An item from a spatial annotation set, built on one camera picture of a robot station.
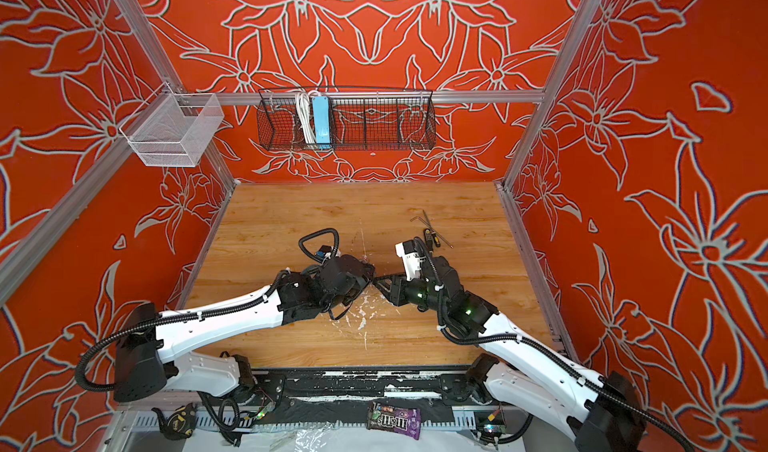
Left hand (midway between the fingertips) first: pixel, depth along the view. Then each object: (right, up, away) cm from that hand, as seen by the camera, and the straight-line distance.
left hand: (379, 270), depth 74 cm
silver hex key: (+14, +13, +36) cm, 41 cm away
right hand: (-2, -2, -4) cm, 5 cm away
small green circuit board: (+27, -36, -5) cm, 46 cm away
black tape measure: (-46, -34, -7) cm, 57 cm away
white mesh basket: (-66, +41, +18) cm, 79 cm away
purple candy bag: (+6, -34, -6) cm, 35 cm away
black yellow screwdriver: (+19, +6, +29) cm, 36 cm away
